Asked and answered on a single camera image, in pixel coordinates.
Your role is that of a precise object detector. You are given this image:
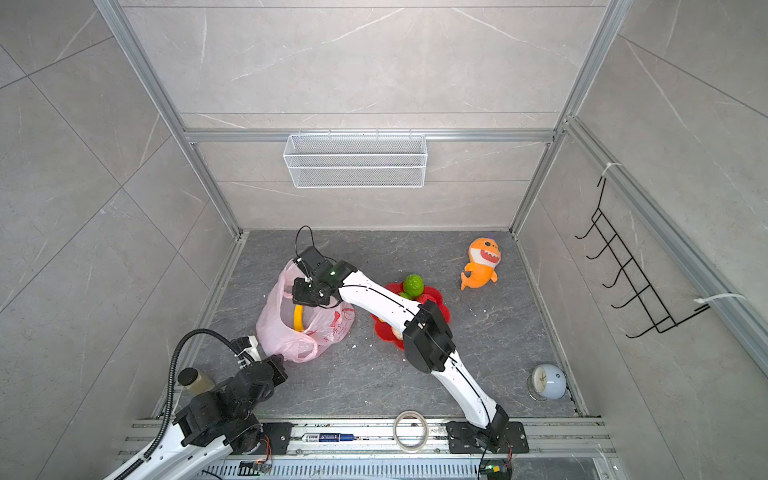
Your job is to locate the yellow fake banana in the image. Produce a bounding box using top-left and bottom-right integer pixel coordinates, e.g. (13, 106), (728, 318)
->
(293, 305), (305, 332)

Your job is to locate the pink plastic bag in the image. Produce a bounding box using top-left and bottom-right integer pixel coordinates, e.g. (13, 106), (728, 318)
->
(256, 261), (355, 363)

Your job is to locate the red flower-shaped plate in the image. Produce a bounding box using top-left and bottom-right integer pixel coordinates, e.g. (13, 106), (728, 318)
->
(371, 283), (451, 351)

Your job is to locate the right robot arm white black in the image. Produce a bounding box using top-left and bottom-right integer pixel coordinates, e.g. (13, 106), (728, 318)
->
(292, 246), (509, 453)

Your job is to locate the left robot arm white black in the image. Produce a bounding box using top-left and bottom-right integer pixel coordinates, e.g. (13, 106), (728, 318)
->
(108, 354), (287, 479)

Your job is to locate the small dark-lid jar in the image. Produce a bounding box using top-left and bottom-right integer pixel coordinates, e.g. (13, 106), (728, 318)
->
(177, 367), (215, 395)

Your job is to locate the blue marker pen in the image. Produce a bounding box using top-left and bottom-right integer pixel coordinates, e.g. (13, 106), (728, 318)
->
(302, 432), (356, 443)

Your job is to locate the clear tape roll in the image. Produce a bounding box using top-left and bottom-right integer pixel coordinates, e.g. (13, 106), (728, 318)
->
(392, 410), (430, 454)

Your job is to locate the orange shark plush toy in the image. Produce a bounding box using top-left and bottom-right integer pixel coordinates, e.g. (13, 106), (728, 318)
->
(460, 238), (502, 290)

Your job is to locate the white round alarm clock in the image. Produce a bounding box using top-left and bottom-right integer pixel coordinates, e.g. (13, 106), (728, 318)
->
(527, 364), (567, 401)

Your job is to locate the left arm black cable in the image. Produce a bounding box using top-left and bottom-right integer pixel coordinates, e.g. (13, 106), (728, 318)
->
(140, 328), (247, 460)

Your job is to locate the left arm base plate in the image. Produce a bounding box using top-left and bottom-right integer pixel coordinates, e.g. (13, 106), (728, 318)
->
(241, 422), (293, 456)

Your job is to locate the white wire mesh basket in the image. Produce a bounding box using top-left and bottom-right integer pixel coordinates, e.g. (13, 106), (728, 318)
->
(283, 133), (428, 189)

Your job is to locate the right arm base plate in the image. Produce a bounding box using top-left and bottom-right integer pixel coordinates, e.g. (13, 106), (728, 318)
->
(446, 421), (530, 455)

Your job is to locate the black wire hook rack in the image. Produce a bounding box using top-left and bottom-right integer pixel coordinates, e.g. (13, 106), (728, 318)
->
(575, 177), (711, 339)

